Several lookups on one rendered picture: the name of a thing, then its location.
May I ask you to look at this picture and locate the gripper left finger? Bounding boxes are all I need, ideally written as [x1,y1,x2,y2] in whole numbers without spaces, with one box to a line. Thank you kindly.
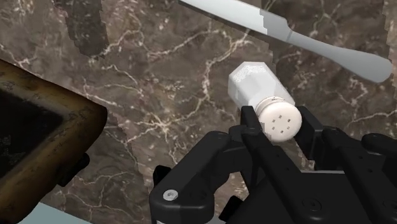
[149,106,298,224]

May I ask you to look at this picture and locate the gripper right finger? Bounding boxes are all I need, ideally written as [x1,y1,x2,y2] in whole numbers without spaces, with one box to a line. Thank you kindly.
[293,106,397,224]

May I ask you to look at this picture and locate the white salt shaker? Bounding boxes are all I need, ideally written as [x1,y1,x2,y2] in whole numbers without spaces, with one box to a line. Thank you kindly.
[228,61,303,143]

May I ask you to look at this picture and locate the silver table knife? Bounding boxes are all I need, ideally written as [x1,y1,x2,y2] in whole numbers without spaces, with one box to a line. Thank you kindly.
[178,0,393,83]

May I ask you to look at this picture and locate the brown rusty metal tray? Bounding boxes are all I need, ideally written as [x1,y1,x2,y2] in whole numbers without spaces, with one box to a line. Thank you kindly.
[0,59,108,224]

